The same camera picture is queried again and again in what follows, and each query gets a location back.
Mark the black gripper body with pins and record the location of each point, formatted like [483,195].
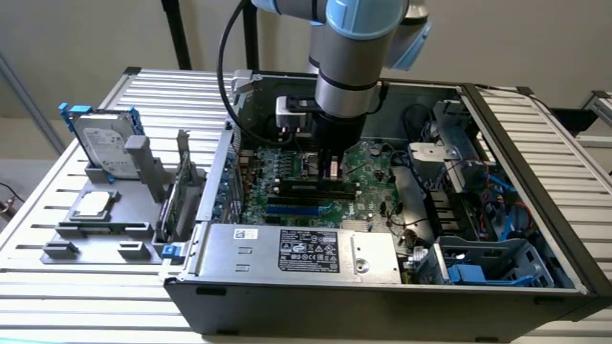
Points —
[338,132]

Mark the grey parts rack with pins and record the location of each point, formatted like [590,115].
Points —
[119,211]

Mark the blue disk bay caddy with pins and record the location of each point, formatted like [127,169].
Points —
[483,265]

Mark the silver power supply unit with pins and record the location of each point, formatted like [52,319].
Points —
[296,254]

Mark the silver CPU chip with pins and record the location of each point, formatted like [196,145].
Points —
[94,205]

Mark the silver chipset heatsink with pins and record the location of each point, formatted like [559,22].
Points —
[356,225]

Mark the black metal stand pole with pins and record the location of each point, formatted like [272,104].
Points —
[179,34]
[251,39]

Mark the blue case latch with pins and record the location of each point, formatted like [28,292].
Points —
[171,250]

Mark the black box beside table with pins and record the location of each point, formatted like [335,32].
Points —
[572,120]

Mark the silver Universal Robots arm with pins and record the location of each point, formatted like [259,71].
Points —
[346,53]

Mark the CPU socket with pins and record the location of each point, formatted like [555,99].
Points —
[308,163]

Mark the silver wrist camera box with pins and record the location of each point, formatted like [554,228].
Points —
[291,112]

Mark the black open PC case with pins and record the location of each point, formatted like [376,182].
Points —
[378,215]

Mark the green motherboard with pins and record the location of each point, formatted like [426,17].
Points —
[315,190]

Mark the silver hard disk drive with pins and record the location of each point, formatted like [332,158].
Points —
[106,149]

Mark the green graphics card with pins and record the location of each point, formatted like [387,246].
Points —
[178,193]

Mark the black RAM slot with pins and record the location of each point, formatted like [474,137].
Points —
[318,186]
[315,194]

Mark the blue expansion slot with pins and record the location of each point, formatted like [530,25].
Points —
[294,210]

